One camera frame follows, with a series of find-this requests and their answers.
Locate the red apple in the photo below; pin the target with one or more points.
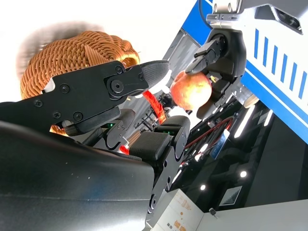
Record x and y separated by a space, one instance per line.
191 90

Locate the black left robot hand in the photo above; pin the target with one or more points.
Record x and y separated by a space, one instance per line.
228 57

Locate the white cardboard box orange print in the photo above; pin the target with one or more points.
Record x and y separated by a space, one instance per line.
178 211

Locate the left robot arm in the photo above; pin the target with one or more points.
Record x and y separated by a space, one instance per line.
223 12

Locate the white panel with blue stripes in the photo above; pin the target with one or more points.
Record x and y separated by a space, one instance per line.
276 79

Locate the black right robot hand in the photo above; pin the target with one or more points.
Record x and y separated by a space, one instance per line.
60 168

